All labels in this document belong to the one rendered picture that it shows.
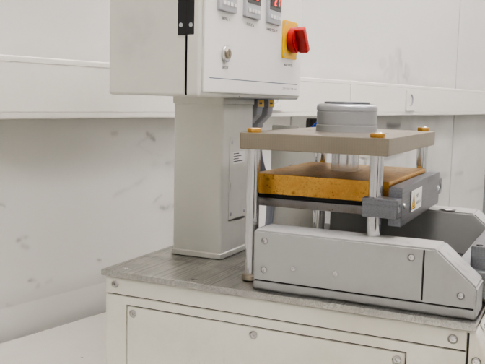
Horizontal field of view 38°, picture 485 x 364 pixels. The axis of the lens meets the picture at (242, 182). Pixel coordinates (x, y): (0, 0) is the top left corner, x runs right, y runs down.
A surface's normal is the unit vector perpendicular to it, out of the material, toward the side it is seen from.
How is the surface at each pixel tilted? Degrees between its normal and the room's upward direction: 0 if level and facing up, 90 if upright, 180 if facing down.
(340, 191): 90
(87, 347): 0
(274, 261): 90
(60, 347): 0
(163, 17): 90
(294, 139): 90
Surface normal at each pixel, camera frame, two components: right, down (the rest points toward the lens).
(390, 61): 0.81, 0.08
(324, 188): -0.43, 0.09
